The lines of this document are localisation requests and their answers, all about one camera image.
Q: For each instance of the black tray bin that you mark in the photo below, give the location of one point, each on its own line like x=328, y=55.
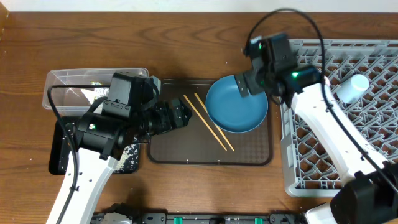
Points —
x=56, y=149

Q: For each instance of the brown serving tray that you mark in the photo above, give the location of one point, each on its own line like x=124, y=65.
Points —
x=194, y=144

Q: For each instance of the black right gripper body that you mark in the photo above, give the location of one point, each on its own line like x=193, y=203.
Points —
x=263, y=78

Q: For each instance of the dark blue plate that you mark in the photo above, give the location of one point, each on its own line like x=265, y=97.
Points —
x=232, y=112

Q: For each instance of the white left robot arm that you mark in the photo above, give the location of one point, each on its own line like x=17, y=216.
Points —
x=131, y=113

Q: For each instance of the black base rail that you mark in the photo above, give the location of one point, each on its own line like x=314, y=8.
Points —
x=123, y=213

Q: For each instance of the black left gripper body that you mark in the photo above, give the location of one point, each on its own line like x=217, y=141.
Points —
x=161, y=117

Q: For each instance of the foil snack wrapper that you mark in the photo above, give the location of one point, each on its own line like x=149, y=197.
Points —
x=100, y=92

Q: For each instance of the white rice pile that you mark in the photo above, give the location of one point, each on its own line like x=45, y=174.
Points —
x=128, y=163

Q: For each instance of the wooden chopstick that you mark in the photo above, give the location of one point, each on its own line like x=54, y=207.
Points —
x=217, y=127
x=204, y=122

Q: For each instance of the white paper napkin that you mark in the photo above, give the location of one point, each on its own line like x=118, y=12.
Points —
x=90, y=95

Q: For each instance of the clear plastic bin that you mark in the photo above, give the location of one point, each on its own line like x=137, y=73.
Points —
x=71, y=101

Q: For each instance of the pink cup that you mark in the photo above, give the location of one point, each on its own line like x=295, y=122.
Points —
x=326, y=81

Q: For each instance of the grey dishwasher rack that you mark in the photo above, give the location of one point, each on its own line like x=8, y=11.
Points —
x=308, y=169

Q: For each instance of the light blue cup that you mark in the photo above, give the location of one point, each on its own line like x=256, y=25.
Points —
x=353, y=88

